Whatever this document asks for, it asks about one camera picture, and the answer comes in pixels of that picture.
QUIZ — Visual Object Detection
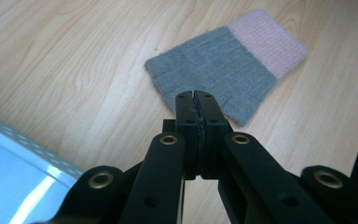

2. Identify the grey and pink knitted sock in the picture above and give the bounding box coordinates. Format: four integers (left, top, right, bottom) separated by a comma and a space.
145, 7, 310, 128

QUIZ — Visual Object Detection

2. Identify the light blue perforated plastic basket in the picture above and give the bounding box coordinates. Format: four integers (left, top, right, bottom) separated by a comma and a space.
0, 110, 84, 224

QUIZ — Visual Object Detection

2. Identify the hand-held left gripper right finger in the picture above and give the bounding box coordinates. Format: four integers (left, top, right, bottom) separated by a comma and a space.
194, 90, 234, 181

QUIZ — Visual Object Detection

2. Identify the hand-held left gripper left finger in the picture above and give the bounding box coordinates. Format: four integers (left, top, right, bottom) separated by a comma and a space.
162, 90, 198, 181

